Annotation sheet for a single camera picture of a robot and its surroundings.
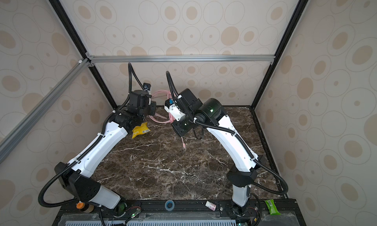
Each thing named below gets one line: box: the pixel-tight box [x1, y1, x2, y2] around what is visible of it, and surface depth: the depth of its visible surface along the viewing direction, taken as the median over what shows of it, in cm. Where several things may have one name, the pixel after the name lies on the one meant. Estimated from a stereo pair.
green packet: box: [264, 198, 282, 216], surface depth 74 cm
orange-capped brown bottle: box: [76, 201, 95, 214], surface depth 70 cm
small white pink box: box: [205, 200, 217, 212], surface depth 75 cm
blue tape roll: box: [164, 199, 175, 212], surface depth 76 cm
